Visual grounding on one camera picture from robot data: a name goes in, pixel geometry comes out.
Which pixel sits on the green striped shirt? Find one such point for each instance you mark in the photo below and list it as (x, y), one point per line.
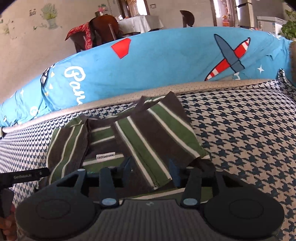
(143, 132)

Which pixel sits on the table with white tablecloth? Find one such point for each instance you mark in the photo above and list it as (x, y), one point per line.
(138, 23)

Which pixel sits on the red patterned cloth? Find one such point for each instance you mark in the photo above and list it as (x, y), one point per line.
(78, 30)

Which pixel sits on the green potted plant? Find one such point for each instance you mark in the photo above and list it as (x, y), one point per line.
(289, 30)

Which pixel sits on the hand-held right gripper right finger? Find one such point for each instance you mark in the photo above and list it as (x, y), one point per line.
(173, 171)

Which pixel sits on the wooden door frame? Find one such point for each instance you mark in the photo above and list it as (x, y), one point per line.
(214, 14)
(119, 8)

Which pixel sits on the houndstooth sofa seat cover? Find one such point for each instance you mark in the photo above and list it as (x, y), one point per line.
(242, 129)

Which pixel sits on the potted lavender wall sticker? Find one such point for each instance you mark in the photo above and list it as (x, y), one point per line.
(49, 14)

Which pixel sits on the blue cushion with airplane print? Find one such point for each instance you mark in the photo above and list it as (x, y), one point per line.
(161, 62)

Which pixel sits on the person's left hand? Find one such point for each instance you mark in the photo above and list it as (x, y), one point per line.
(5, 224)

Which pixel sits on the wall light switch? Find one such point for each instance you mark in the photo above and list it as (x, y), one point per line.
(152, 6)

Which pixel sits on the brown wooden chair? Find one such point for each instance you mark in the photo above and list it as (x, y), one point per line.
(79, 44)
(104, 25)

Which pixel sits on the pink flower vase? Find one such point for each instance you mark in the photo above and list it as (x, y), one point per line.
(101, 9)

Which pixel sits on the white chest freezer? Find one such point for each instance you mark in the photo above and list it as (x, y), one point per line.
(270, 25)

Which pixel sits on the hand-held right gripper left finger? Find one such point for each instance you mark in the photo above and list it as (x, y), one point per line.
(127, 170)

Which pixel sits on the dark wooden chair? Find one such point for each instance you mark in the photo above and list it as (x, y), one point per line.
(187, 18)

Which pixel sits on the blue cushion with star print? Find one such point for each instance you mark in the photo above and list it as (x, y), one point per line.
(23, 109)

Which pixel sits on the silver refrigerator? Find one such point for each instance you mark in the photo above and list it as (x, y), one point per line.
(245, 14)

